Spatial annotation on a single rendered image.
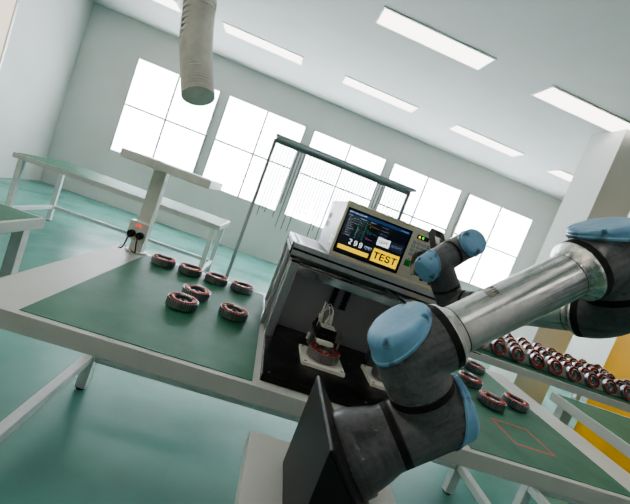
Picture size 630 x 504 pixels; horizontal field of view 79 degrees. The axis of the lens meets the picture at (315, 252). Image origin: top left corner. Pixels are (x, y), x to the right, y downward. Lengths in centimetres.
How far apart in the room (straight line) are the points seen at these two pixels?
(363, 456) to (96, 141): 799
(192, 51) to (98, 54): 651
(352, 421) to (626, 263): 53
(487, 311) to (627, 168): 492
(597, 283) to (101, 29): 850
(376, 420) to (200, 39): 192
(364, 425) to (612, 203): 495
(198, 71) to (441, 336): 176
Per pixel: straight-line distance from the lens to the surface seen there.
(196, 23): 226
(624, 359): 508
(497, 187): 888
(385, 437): 71
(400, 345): 63
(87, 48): 873
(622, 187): 553
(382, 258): 144
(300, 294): 154
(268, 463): 86
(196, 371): 110
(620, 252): 83
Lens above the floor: 123
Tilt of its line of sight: 5 degrees down
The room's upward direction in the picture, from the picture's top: 21 degrees clockwise
